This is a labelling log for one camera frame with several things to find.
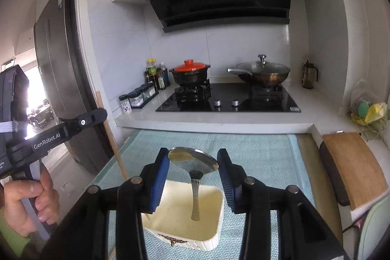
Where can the person's left forearm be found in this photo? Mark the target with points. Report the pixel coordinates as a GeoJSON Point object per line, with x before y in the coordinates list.
{"type": "Point", "coordinates": [6, 237]}

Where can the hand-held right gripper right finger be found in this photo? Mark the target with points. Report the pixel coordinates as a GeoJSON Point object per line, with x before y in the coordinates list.
{"type": "Point", "coordinates": [227, 180]}

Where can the yellow plastic bag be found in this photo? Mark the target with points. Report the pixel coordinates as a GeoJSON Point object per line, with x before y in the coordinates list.
{"type": "Point", "coordinates": [377, 112]}

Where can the green sponge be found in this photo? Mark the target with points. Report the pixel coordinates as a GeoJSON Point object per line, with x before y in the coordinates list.
{"type": "Point", "coordinates": [362, 110]}

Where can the black gas stove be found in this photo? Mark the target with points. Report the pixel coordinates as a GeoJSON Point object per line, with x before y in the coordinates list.
{"type": "Point", "coordinates": [231, 92]}

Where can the black clay pot orange lid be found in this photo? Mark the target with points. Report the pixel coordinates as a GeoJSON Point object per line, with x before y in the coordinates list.
{"type": "Point", "coordinates": [189, 74]}

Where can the person's left hand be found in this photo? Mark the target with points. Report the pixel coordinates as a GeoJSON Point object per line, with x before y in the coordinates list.
{"type": "Point", "coordinates": [18, 202]}

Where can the dark sauce bottle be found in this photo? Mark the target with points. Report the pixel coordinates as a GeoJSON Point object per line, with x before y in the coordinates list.
{"type": "Point", "coordinates": [160, 80]}

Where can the wooden chopstick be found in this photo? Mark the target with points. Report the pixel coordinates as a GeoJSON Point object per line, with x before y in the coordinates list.
{"type": "Point", "coordinates": [112, 138]}

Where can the yellow-capped sauce bottle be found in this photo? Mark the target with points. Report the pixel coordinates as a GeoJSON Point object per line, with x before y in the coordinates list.
{"type": "Point", "coordinates": [150, 71]}

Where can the white-capped bottle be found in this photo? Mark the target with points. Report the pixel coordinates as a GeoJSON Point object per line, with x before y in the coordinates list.
{"type": "Point", "coordinates": [165, 74]}

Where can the white ribbed utensil holder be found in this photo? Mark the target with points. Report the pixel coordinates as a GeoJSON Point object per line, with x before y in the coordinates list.
{"type": "Point", "coordinates": [182, 226]}

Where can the light blue woven mat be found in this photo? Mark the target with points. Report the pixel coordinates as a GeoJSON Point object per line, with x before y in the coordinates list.
{"type": "Point", "coordinates": [259, 156]}

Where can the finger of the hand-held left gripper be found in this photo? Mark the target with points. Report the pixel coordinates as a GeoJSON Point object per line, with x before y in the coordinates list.
{"type": "Point", "coordinates": [61, 132]}

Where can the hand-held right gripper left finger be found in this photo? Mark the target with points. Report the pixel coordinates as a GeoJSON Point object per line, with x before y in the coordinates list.
{"type": "Point", "coordinates": [160, 183]}

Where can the metal spoon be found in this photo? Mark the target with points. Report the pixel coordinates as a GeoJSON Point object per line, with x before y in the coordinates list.
{"type": "Point", "coordinates": [189, 159]}

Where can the steel wok with glass lid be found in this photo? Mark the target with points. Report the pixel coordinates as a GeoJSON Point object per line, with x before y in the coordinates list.
{"type": "Point", "coordinates": [265, 74]}

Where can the white seasoning jar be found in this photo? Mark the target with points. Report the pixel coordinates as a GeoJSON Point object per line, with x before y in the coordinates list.
{"type": "Point", "coordinates": [125, 104]}

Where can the grey refrigerator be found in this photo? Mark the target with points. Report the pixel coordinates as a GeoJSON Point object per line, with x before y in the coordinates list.
{"type": "Point", "coordinates": [58, 65]}

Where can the wooden cutting board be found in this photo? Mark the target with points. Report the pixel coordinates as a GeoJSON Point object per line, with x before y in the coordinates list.
{"type": "Point", "coordinates": [353, 168]}

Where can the brown cloth strip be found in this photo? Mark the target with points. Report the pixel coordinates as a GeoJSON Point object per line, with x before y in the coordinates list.
{"type": "Point", "coordinates": [307, 162]}

